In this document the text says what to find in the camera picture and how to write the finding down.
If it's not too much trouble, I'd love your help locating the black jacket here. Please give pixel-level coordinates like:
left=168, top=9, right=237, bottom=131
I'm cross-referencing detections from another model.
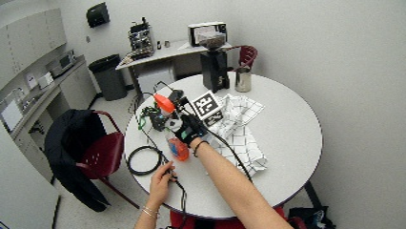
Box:
left=42, top=108, right=112, bottom=213

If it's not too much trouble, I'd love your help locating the grey counter cabinet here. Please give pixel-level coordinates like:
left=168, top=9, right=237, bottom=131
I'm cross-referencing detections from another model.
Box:
left=0, top=54, right=98, bottom=184

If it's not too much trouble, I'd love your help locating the black wristband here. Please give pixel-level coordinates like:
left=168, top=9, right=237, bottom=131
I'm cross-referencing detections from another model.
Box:
left=192, top=139, right=210, bottom=158

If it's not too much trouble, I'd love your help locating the black bag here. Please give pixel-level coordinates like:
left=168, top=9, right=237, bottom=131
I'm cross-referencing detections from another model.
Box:
left=287, top=205, right=338, bottom=229

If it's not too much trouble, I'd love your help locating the black table leg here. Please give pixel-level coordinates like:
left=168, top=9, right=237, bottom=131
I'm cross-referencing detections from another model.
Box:
left=302, top=180, right=325, bottom=209

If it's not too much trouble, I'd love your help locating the black trash bin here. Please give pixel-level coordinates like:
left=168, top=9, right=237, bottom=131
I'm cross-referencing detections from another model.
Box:
left=86, top=53, right=129, bottom=102

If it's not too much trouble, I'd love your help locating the black wall dispenser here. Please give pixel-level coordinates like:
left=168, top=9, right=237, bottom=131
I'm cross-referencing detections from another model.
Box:
left=85, top=2, right=112, bottom=29

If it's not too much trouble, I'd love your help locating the red chair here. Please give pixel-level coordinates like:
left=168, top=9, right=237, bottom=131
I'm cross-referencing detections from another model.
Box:
left=74, top=110, right=142, bottom=210
left=169, top=205, right=310, bottom=229
left=229, top=45, right=259, bottom=73

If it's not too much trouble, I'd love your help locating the thin black glove cable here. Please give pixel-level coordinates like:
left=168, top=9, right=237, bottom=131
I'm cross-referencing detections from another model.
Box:
left=180, top=96, right=255, bottom=185

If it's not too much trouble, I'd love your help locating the white computer tower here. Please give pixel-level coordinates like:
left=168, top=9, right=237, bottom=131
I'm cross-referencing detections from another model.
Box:
left=136, top=67, right=176, bottom=97

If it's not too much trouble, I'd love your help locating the black coffee grinder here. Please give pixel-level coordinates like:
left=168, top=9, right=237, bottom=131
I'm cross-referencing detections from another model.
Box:
left=198, top=31, right=231, bottom=94

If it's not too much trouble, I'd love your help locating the steel cup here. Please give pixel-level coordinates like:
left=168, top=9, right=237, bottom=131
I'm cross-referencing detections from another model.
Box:
left=233, top=66, right=254, bottom=94

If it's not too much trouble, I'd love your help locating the green cable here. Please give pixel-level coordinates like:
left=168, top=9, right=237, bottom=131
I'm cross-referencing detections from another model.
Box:
left=136, top=106, right=160, bottom=132

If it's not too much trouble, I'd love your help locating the grey desk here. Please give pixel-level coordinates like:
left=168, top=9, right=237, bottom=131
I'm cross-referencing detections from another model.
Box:
left=114, top=38, right=234, bottom=96

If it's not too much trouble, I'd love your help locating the silver microwave oven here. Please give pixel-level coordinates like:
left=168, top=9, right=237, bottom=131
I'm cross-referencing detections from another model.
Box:
left=44, top=50, right=77, bottom=78

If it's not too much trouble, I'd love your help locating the white marker cube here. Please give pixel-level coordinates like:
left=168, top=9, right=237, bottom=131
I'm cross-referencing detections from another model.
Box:
left=189, top=90, right=226, bottom=127

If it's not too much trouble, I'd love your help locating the orange spray bottle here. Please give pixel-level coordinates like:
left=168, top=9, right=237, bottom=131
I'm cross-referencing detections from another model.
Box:
left=152, top=92, right=192, bottom=162

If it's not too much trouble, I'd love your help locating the white box appliance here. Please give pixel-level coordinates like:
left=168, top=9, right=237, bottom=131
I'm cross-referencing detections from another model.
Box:
left=186, top=21, right=229, bottom=48

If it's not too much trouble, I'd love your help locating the silver bracelet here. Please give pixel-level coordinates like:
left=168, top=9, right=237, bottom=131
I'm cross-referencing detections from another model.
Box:
left=141, top=205, right=161, bottom=220

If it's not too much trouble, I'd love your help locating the white checked cloth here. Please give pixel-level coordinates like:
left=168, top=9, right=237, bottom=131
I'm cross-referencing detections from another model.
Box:
left=205, top=93, right=269, bottom=177

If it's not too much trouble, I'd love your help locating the open electronics rack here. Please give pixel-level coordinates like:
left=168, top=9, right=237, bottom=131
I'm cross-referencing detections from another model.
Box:
left=126, top=16, right=156, bottom=59

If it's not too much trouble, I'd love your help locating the grey wall cabinet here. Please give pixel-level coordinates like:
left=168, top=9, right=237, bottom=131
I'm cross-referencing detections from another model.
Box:
left=0, top=7, right=68, bottom=90

